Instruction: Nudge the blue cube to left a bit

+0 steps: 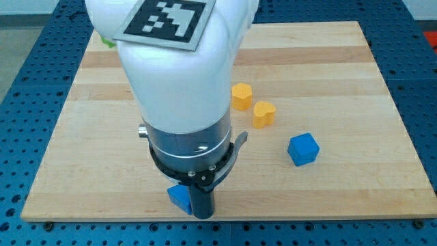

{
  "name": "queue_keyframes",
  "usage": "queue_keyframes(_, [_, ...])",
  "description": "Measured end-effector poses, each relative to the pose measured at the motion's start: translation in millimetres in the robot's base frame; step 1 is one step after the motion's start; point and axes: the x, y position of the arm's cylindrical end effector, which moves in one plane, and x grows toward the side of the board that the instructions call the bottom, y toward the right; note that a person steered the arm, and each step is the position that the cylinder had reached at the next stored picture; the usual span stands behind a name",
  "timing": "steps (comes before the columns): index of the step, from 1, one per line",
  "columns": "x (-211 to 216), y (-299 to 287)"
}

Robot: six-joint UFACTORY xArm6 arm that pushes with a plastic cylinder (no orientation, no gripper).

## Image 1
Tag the grey black tool mount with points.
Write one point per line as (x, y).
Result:
(202, 158)

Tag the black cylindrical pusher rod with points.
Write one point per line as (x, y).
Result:
(202, 202)

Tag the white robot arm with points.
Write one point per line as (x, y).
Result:
(178, 57)

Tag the blue cube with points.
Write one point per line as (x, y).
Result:
(303, 149)

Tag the blue wedge block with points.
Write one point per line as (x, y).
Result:
(178, 195)

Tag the yellow heart block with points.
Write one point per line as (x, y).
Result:
(263, 114)

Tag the yellow hexagon block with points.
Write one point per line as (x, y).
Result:
(241, 96)

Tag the wooden board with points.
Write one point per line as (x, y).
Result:
(323, 80)

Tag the black white fiducial marker plate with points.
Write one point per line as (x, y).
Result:
(176, 24)

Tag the green block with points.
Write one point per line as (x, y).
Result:
(107, 41)

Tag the red object at edge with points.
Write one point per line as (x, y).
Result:
(431, 37)

